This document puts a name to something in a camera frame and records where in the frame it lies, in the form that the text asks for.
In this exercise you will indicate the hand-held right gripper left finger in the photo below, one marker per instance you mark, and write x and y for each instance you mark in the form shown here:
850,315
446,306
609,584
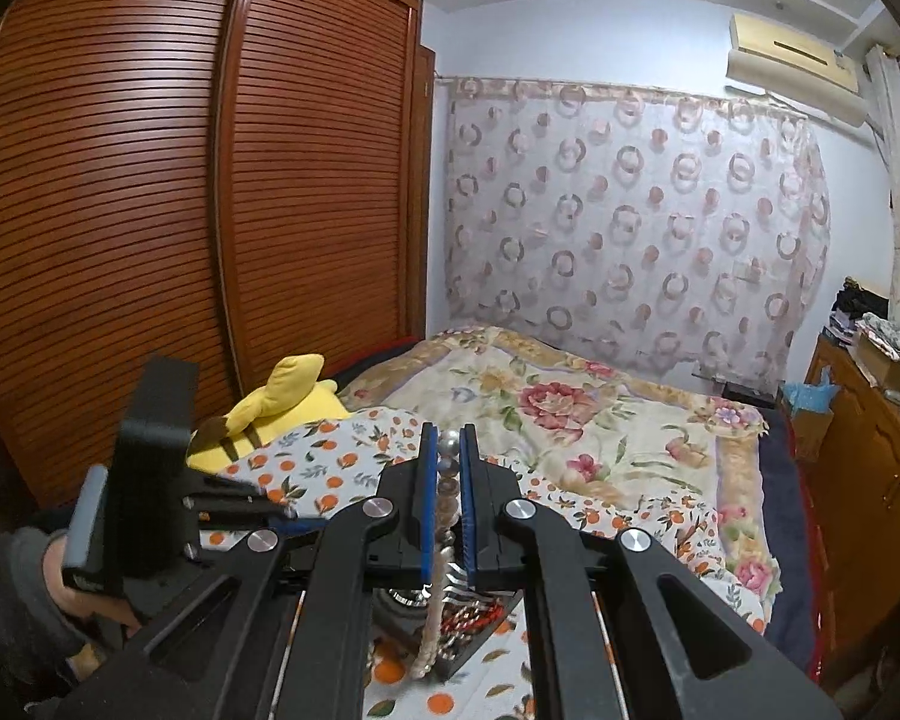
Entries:
425,510

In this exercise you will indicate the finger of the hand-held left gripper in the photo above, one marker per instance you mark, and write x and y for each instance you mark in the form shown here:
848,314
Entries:
225,487
270,517

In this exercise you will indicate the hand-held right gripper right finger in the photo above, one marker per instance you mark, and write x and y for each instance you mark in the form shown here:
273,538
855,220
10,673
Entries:
471,510

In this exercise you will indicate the black cardboard box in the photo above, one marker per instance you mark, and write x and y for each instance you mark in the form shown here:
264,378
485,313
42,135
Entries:
469,656

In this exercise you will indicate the person's left forearm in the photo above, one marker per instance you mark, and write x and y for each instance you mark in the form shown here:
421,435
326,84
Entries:
15,615

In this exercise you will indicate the person's left hand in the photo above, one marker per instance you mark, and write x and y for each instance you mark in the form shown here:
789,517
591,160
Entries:
101,607

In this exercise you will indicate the orange print tablecloth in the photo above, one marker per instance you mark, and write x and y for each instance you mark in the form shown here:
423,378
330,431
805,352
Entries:
330,457

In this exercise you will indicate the yellow plush toy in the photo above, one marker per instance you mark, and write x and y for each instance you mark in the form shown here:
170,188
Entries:
285,390

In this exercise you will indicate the floral blanket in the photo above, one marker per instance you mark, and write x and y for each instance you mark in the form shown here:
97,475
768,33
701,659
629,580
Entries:
570,420

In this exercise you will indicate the brown slatted wooden wardrobe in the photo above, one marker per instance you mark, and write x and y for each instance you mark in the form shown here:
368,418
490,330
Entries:
120,202

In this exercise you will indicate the navy bed sheet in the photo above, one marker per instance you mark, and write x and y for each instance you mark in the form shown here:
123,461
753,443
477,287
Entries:
784,540

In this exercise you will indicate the circle pattern sheer curtain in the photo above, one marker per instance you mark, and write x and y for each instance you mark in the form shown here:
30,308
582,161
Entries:
630,225

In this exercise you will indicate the blue plastic bag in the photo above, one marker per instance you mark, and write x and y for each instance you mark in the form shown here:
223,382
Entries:
806,397

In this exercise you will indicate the long wooden cabinet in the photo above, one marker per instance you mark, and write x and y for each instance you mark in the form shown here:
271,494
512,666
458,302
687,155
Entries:
870,480

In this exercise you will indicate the open cardboard box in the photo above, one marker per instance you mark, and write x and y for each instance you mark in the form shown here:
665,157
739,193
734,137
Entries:
881,367

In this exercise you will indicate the stack of folded clothes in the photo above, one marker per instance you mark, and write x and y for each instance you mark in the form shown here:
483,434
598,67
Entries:
859,311

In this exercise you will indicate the folded floral cloth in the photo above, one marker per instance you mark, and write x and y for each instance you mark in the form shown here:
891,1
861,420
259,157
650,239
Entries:
892,337

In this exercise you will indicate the beige wall air conditioner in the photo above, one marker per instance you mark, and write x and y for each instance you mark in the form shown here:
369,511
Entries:
791,64

